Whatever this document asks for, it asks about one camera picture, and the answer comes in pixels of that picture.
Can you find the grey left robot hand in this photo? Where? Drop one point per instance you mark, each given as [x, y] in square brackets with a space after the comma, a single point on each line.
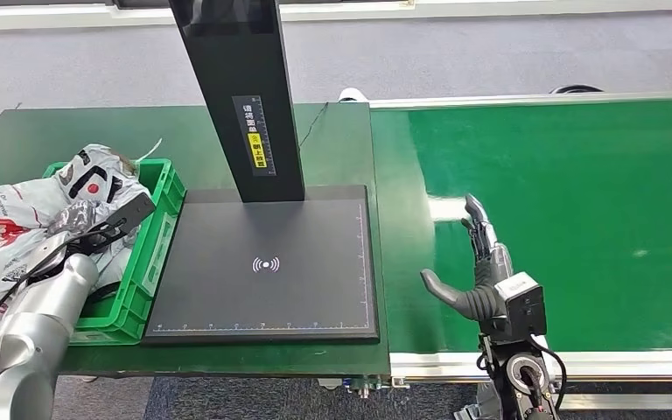
[75, 217]

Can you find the green plastic crate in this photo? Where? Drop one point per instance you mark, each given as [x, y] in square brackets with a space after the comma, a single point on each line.
[150, 249]

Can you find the connector panel under table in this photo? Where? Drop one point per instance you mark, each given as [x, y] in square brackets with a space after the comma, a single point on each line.
[365, 385]

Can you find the aluminium conveyor frame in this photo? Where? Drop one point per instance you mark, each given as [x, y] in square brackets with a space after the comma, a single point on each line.
[631, 366]

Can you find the white object behind table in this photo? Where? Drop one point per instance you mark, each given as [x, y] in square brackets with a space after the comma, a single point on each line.
[352, 95]

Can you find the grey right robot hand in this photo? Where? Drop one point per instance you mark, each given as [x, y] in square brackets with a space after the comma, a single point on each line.
[484, 295]

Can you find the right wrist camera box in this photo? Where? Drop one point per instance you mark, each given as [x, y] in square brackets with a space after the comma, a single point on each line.
[521, 304]

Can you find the white courier bag, red print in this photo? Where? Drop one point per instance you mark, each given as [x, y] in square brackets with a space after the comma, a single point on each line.
[5, 226]

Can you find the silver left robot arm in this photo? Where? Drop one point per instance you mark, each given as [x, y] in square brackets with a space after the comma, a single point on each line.
[29, 336]

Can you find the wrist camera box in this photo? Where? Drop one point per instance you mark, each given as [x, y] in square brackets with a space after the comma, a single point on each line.
[130, 214]
[521, 304]

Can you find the yellow and black scanner label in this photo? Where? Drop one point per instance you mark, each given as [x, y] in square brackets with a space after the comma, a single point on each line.
[255, 136]

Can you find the black inbound scanner machine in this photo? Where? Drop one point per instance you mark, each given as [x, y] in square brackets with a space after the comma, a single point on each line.
[266, 290]

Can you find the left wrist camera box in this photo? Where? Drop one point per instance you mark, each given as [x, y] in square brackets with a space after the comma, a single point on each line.
[130, 214]

